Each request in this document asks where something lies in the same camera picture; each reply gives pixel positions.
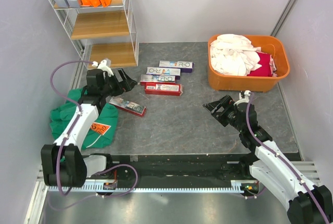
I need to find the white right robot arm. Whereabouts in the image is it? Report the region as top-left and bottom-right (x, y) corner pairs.
(203, 90), (332, 223)

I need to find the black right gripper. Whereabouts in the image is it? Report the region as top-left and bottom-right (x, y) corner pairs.
(202, 94), (244, 132)

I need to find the green cloth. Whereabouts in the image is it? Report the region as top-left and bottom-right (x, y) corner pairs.
(50, 89), (118, 150)

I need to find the red barcode toothpaste box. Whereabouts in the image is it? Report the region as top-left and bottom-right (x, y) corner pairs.
(144, 83), (183, 96)

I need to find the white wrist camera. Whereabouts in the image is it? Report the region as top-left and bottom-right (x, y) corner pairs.
(234, 90), (254, 106)
(92, 58), (114, 77)

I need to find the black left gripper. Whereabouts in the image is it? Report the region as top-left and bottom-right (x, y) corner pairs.
(100, 68), (137, 97)

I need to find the purple silver toothpaste box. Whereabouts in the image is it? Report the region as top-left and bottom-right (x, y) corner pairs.
(146, 67), (181, 80)

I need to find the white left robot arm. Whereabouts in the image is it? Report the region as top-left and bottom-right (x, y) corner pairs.
(41, 68), (137, 190)

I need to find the white cloth in basin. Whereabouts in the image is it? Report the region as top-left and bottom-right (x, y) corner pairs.
(210, 34), (262, 76)

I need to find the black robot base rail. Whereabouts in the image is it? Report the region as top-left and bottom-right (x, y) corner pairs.
(93, 154), (256, 188)

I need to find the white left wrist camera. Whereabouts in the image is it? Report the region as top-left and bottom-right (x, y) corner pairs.
(92, 58), (114, 77)

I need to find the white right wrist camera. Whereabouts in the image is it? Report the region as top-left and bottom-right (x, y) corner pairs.
(234, 90), (254, 106)

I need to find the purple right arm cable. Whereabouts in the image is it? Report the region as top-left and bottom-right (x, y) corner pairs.
(245, 92), (330, 224)

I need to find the orange plastic basin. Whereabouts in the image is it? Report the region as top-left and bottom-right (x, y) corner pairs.
(207, 35), (290, 92)

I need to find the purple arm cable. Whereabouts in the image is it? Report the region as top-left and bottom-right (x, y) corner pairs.
(49, 61), (94, 196)
(245, 92), (330, 224)

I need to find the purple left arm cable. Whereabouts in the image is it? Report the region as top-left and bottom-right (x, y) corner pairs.
(49, 61), (94, 196)

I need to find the white wire wooden shelf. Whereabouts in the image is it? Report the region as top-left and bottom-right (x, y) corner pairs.
(49, 0), (138, 67)

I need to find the purple silver R&O box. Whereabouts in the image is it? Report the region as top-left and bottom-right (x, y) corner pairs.
(159, 60), (194, 73)

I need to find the red silver r&o box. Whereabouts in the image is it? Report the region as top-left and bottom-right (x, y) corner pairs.
(109, 97), (146, 117)
(139, 74), (176, 85)

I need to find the aluminium cable duct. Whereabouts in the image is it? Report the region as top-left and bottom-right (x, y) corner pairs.
(62, 179), (259, 194)

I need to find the red cloth in basin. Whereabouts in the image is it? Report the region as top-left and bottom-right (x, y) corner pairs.
(248, 52), (277, 77)

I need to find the red silver R&O box front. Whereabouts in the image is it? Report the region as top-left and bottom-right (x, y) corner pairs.
(109, 97), (146, 117)

